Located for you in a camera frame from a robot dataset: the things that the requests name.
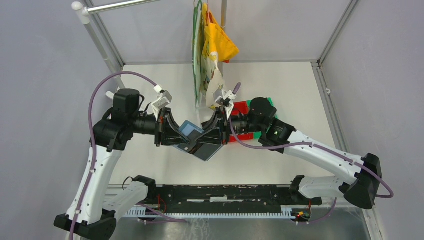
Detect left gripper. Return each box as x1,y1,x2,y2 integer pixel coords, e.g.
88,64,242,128
130,106,192,147

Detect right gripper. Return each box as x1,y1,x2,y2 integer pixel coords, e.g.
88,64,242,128
194,105,265,145

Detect black card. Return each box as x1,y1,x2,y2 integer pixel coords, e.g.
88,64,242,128
191,143,223,162

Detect blue card holder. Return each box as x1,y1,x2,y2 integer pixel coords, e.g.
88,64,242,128
173,120,225,163

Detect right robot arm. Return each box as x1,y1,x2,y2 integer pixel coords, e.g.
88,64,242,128
192,97,383,210

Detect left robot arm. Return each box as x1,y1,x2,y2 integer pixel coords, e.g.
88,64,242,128
54,86,172,240

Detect red bin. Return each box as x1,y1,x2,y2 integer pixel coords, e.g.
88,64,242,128
230,101,254,142

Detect green bin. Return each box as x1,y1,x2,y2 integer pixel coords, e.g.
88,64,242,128
250,97,278,140

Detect hanging patterned cloth bag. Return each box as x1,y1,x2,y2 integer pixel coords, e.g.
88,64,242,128
191,0,225,110

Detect yellow cloth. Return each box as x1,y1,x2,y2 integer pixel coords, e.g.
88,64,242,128
201,3,240,63

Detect vertical rack pole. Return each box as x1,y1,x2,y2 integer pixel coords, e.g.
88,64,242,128
218,0,229,80

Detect white clothes rack pole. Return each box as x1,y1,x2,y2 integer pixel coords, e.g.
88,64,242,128
71,0,151,74

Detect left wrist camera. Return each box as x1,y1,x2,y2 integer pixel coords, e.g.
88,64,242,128
151,85,173,117

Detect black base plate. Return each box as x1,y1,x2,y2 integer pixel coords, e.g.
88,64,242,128
141,184,323,214

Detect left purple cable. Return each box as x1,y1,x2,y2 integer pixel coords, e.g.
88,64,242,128
68,71,186,240

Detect white cable duct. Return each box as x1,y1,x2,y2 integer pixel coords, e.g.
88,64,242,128
119,206,312,220

